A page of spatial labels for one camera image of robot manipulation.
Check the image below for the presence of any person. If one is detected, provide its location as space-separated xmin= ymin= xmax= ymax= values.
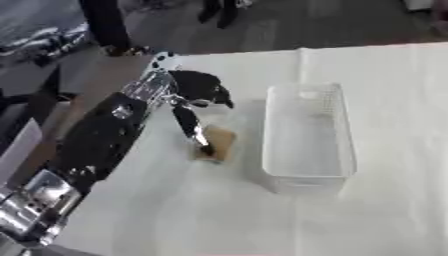
xmin=196 ymin=0 xmax=242 ymax=30
xmin=77 ymin=0 xmax=154 ymax=57

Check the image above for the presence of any tan rectangular block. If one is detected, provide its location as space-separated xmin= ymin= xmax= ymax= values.
xmin=192 ymin=125 xmax=238 ymax=163

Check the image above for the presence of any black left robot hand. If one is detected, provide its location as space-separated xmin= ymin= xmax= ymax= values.
xmin=166 ymin=69 xmax=237 ymax=158

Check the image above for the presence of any white plastic basket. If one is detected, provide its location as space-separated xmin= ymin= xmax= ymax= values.
xmin=260 ymin=82 xmax=359 ymax=194

